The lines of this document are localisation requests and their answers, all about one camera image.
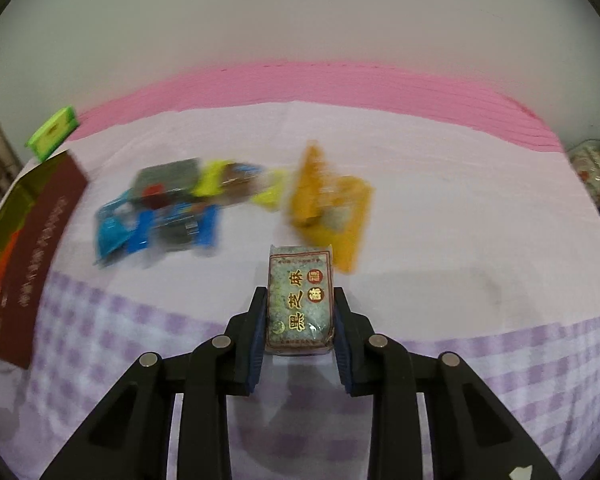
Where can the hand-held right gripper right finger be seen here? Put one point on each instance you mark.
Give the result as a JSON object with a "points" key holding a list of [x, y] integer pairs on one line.
{"points": [[344, 360]]}

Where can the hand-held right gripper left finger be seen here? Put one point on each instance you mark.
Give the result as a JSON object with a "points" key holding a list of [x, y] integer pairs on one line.
{"points": [[255, 355]]}

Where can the small red-dotted snack packet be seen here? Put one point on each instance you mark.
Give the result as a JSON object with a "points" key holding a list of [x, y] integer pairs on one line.
{"points": [[300, 305]]}

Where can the blue snack packet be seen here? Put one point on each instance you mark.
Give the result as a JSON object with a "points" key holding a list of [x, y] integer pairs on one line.
{"points": [[185, 225], [115, 232]]}

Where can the orange snack packet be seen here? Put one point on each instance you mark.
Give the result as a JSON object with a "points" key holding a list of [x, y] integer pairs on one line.
{"points": [[320, 200]]}

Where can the yellow-edged clear round cake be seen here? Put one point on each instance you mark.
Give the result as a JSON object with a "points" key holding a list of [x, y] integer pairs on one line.
{"points": [[235, 180]]}

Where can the grey snack packet red label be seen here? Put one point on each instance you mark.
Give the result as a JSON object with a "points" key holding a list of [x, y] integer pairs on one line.
{"points": [[167, 177]]}

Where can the maroon tin box gold inside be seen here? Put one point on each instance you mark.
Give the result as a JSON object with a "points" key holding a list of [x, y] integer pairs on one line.
{"points": [[35, 240]]}

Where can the pink and purple checked tablecloth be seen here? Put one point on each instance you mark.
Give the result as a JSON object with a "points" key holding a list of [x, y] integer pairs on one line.
{"points": [[430, 240]]}

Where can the green tissue pack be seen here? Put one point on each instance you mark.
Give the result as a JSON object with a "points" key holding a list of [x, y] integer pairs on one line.
{"points": [[52, 132]]}

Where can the floral jar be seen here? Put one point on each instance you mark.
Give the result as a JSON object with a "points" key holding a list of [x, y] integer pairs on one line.
{"points": [[592, 167]]}

